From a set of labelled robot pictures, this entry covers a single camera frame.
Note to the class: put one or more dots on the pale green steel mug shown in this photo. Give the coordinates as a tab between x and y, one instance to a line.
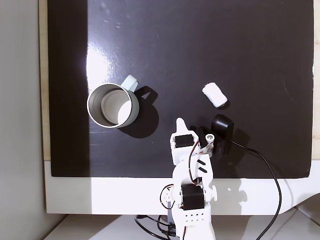
134	108

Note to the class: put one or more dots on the black oval camera box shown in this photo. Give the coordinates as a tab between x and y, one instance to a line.
221	125

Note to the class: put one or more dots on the white gauze roll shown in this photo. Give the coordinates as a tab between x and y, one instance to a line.
214	95

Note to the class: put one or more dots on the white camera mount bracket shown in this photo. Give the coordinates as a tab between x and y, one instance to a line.
209	144

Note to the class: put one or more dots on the black table mat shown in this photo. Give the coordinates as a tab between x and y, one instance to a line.
200	50

